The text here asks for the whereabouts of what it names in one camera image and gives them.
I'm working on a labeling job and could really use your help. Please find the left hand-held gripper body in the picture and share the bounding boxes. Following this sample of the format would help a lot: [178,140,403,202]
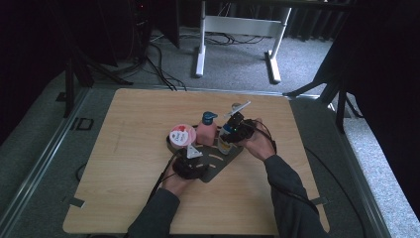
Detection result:
[171,144,204,180]

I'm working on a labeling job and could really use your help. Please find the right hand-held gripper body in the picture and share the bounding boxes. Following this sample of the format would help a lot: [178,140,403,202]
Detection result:
[223,100,256,144]

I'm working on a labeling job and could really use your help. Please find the black slotted corner rack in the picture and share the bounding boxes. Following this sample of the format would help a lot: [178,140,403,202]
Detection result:
[165,124,246,183]

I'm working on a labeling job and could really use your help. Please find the white bottle with blue cap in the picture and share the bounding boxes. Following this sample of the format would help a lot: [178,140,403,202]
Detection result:
[217,123,236,156]

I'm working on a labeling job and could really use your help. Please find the pink pump bottle blue pump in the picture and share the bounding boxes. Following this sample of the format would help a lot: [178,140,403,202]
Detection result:
[195,111,219,147]

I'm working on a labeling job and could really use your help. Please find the pink tub with white lid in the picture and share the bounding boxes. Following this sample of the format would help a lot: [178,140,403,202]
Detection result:
[168,123,197,155]

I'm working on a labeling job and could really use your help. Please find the person's left hand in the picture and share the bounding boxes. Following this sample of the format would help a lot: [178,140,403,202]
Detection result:
[161,165,196,196]

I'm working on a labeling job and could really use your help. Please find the person's right hand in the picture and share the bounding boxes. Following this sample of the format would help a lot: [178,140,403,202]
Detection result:
[242,119,276,163]

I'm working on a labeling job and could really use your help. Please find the black metal stand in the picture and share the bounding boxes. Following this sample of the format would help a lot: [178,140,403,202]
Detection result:
[283,65,363,133]
[62,49,133,118]

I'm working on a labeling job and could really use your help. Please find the grey tape strip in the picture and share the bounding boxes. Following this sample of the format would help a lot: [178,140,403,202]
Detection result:
[62,196,86,209]
[311,196,330,207]

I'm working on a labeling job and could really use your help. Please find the left hand-held gripper cable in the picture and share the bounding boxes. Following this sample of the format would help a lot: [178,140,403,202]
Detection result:
[147,150,184,202]

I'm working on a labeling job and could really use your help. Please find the hand-held gripper cable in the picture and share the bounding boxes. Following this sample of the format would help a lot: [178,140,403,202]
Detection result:
[147,150,184,202]
[251,119,368,238]

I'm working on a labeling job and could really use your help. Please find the black floor cables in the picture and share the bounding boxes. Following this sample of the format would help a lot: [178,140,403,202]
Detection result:
[145,31,265,92]

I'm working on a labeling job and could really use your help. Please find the white metal desk frame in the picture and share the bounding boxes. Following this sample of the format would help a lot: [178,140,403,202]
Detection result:
[194,0,293,84]

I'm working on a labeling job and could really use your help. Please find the black cable loop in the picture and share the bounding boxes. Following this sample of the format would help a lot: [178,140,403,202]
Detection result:
[74,162,87,182]

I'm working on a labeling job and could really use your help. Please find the right hand-held gripper cable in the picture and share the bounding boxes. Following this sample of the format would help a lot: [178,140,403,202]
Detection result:
[251,119,368,238]

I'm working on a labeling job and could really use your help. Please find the black rectangular floor frame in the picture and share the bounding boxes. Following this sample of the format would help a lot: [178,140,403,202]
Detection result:
[69,117,95,132]

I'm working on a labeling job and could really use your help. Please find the aluminium floor rail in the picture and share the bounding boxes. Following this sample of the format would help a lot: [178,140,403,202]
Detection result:
[0,87,90,229]
[326,102,392,238]

